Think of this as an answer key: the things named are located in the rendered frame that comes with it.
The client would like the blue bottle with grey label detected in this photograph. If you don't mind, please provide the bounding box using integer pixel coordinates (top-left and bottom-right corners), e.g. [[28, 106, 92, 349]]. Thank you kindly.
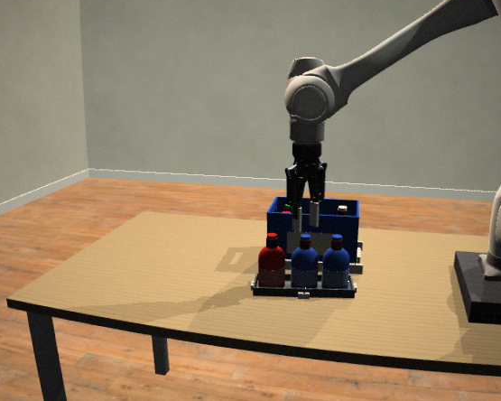
[[321, 235, 349, 289]]

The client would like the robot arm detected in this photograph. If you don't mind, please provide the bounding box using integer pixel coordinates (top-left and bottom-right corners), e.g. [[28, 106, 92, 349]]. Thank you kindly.
[[284, 0, 501, 282]]

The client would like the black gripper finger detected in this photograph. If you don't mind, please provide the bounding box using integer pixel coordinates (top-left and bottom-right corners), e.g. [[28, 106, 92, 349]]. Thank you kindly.
[[285, 163, 311, 232], [308, 162, 327, 227]]

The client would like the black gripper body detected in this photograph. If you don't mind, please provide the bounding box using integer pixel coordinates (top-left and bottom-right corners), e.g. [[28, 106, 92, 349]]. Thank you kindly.
[[292, 141, 321, 178]]

